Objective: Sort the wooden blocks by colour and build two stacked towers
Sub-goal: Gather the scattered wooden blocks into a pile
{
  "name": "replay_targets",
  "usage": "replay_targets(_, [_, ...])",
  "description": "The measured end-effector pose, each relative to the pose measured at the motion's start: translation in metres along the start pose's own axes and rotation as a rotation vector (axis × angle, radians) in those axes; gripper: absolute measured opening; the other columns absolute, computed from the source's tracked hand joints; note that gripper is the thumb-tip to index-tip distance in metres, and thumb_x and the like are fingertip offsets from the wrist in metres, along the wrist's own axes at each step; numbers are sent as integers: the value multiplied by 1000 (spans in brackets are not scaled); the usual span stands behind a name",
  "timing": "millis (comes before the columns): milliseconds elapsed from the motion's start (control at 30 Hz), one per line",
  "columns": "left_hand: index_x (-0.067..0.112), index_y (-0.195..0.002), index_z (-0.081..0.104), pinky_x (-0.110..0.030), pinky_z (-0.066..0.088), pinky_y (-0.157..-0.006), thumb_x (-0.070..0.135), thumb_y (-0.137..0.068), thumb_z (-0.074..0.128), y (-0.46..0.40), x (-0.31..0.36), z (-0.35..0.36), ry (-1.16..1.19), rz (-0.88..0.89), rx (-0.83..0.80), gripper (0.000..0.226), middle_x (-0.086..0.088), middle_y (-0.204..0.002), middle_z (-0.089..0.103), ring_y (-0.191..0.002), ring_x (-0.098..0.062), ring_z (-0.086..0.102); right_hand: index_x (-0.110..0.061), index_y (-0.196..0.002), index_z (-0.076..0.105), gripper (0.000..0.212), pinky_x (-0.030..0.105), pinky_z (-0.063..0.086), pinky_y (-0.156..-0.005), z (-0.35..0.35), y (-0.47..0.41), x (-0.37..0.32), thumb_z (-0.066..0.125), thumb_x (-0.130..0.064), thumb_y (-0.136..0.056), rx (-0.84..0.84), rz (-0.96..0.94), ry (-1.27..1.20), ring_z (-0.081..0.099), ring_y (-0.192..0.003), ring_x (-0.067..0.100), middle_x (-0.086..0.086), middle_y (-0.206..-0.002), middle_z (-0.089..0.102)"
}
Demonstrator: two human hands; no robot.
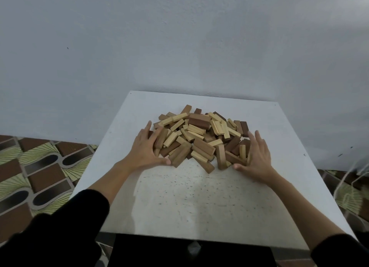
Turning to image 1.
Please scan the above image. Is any person's left hand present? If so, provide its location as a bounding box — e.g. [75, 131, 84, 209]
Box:
[126, 120, 172, 172]

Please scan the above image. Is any person's right hand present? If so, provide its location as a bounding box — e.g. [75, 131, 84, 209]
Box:
[233, 130, 278, 185]

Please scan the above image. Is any pile of wooden blocks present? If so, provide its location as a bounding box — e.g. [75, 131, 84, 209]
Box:
[148, 104, 252, 174]

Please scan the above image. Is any person's left forearm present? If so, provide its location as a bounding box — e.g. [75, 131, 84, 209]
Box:
[87, 160, 138, 206]

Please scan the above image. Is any person's right forearm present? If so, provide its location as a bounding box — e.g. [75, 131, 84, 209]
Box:
[268, 173, 346, 251]

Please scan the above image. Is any white square table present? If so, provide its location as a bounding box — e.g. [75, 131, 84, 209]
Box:
[70, 91, 357, 251]

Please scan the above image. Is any black long-sleeved top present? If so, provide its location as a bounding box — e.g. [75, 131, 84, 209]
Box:
[0, 189, 369, 267]

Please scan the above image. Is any white cord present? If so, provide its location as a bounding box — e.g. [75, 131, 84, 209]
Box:
[333, 157, 369, 208]

